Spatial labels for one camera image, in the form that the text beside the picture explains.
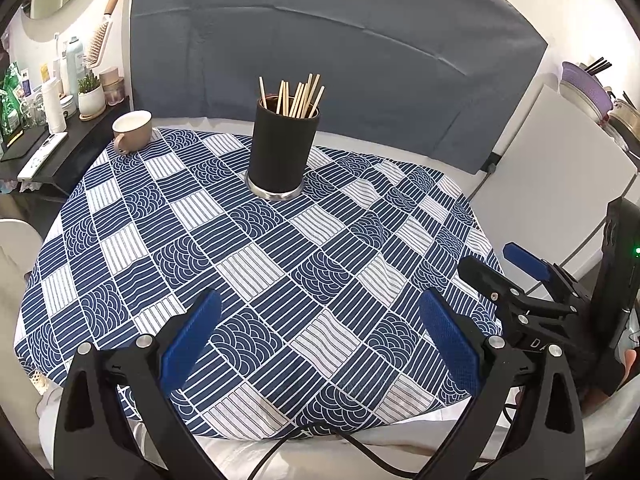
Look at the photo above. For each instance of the white cabinet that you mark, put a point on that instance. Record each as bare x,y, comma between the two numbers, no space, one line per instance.
550,175

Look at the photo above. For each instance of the green snack packets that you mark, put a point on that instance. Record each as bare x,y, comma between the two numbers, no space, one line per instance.
10,105

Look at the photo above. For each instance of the small white round jar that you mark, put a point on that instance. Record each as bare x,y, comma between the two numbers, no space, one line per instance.
69,106

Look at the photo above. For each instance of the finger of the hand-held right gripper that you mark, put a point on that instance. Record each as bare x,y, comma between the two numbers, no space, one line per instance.
482,275
525,259

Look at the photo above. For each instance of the pink cosmetic jar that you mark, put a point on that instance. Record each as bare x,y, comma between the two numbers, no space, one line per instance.
113,87

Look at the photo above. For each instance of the purple colander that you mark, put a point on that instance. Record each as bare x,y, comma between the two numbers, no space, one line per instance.
585,90

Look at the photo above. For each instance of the person's right hand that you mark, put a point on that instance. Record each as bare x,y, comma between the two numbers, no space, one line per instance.
629,367

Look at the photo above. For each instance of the blue white patterned tablecloth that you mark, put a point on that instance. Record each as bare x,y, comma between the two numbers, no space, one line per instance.
250,280

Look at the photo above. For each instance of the black backdrop clip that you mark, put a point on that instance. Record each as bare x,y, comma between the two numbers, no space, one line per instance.
491,162

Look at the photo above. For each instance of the small plant in white pot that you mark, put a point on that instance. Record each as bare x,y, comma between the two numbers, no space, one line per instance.
91,102

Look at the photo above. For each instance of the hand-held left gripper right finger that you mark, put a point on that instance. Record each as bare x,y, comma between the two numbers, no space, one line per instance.
450,335

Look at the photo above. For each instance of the wooden paddle hairbrush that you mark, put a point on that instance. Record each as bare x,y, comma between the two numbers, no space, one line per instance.
100,40

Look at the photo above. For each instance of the phone in white case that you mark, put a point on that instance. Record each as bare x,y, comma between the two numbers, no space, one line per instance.
42,156

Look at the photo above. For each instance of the black cylindrical utensil holder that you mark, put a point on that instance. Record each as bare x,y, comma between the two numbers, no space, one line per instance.
282,150

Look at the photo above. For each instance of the black flat pad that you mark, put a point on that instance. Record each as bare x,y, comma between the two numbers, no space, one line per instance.
22,145

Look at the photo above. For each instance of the pale blue spray bottle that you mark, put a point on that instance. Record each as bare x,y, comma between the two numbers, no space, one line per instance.
75,65

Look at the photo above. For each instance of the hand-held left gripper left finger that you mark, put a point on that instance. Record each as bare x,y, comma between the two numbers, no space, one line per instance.
192,335

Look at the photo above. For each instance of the grey backdrop cloth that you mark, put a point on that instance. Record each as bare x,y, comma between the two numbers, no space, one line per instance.
325,50

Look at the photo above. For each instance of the clear glass jars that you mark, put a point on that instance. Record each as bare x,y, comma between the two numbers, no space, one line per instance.
34,112

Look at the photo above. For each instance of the group of wooden chopsticks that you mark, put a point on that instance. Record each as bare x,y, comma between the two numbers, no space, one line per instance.
295,100

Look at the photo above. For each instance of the white chair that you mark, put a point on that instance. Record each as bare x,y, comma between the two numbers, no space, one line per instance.
15,280

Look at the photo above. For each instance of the white cylindrical bottle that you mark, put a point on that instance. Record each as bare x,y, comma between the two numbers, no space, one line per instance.
54,107

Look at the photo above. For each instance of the white under cloth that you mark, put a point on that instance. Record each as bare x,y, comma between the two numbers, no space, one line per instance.
420,442

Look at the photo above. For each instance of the beige ceramic cup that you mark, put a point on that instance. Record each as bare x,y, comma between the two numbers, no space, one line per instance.
131,132

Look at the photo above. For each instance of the black chopsticks in colander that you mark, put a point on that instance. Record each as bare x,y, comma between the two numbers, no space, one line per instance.
598,66

